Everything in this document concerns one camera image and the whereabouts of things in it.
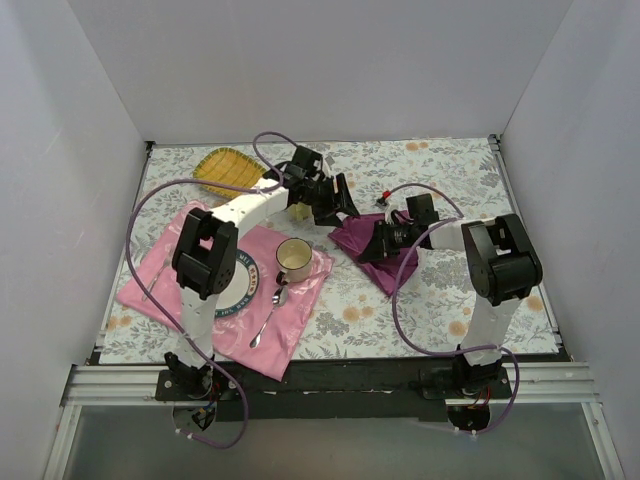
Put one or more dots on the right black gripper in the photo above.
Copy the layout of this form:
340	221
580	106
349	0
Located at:
378	240

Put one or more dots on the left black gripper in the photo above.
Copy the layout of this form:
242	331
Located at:
329	198

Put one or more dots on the purple cloth napkin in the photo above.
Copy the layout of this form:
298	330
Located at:
352	238

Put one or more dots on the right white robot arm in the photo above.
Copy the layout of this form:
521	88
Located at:
503	268

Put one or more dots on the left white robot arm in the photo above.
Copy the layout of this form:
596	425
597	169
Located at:
205	255

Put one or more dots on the pale green mug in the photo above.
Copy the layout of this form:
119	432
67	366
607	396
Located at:
299	211

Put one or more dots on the cream enamel mug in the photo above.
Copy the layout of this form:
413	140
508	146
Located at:
294	257

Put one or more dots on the silver spoon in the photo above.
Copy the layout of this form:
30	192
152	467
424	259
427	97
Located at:
279	298

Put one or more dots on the white plate blue rim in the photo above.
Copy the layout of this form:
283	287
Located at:
242	288

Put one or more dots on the yellow woven tray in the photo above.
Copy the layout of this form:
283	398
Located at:
229	166

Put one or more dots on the pink floral cloth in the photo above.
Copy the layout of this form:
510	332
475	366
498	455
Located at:
231	335

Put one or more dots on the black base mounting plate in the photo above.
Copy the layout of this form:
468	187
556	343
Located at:
416	387

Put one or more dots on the silver fork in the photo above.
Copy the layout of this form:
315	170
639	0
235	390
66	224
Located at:
155	278

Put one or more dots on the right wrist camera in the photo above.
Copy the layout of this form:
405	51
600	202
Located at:
386	204

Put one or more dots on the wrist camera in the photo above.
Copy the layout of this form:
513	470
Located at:
386	204
329	161

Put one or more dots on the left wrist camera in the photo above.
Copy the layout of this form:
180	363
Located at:
329	161

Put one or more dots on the aluminium frame rail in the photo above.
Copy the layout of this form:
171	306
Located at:
97	386

